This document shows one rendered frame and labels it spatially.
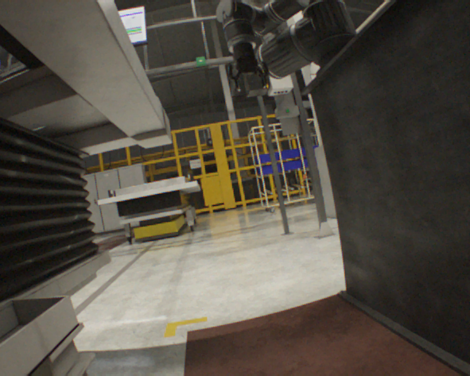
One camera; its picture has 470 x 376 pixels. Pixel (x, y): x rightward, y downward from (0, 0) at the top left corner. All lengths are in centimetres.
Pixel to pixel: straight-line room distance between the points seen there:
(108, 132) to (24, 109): 40
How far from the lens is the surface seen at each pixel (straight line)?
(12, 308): 56
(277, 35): 134
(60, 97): 58
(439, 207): 72
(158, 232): 474
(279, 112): 245
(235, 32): 106
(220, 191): 954
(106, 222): 929
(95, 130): 96
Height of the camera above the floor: 54
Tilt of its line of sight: 1 degrees up
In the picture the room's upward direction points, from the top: 11 degrees counter-clockwise
